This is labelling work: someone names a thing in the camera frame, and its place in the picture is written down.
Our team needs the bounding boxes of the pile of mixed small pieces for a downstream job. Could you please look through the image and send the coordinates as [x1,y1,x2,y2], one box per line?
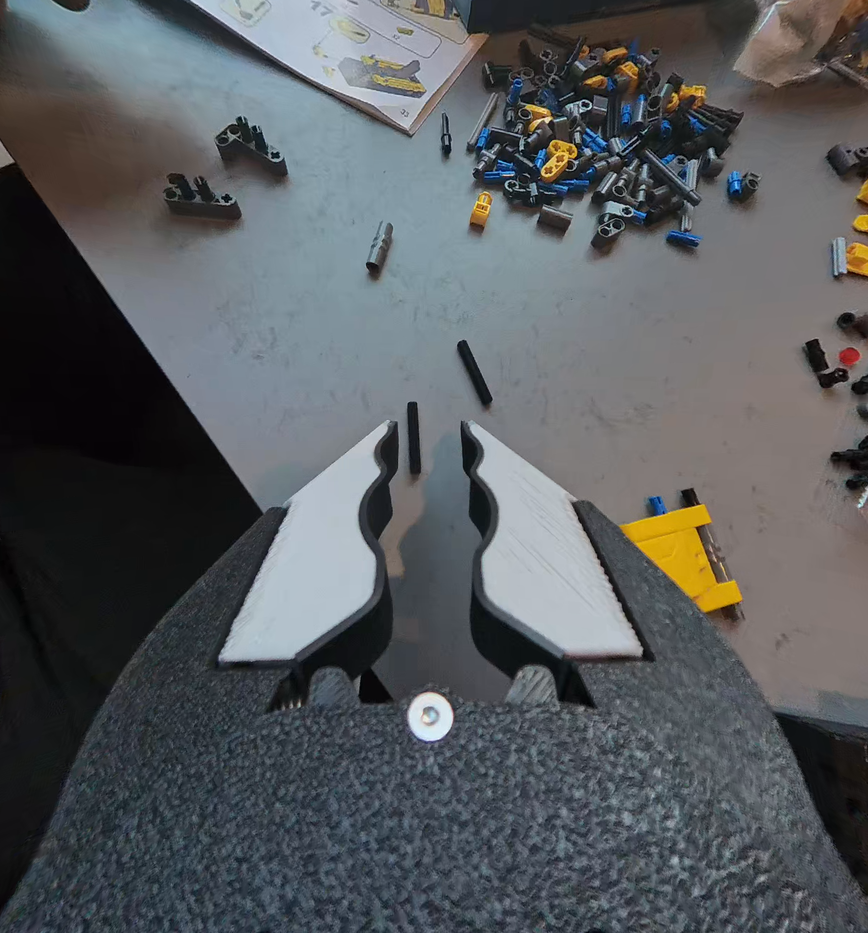
[467,25,763,252]

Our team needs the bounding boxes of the open instruction booklet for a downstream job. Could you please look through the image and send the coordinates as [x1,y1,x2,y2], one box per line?
[186,0,487,137]

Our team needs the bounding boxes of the black angled connector piece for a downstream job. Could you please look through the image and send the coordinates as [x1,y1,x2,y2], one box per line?
[802,337,851,389]

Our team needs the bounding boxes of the yellow curved panel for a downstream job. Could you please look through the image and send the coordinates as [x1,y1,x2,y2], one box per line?
[618,487,745,621]

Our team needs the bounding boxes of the dark blue cardboard box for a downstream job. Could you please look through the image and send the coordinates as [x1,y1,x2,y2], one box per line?
[452,0,697,34]

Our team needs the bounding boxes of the crumpled white plastic bag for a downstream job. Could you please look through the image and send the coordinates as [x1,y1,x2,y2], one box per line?
[733,0,868,92]

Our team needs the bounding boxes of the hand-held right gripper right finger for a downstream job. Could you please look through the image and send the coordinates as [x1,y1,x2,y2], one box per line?
[460,420,645,684]

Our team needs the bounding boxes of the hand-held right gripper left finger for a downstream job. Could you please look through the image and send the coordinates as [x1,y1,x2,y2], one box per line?
[217,420,400,684]

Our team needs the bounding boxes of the dark grey L-shaped beam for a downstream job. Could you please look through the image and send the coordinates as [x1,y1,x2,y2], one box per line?
[163,173,243,221]
[214,115,289,177]

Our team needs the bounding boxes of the cluster of black pins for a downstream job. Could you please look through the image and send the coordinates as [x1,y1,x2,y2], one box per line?
[830,433,868,491]

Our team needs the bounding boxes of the person's legs in black pants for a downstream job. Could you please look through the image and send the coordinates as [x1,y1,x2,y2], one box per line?
[0,164,260,912]

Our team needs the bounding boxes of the grey axle connector tube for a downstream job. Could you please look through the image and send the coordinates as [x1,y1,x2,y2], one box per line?
[365,221,395,278]

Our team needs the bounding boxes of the grey desk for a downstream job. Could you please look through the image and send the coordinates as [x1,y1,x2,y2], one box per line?
[0,0,868,730]

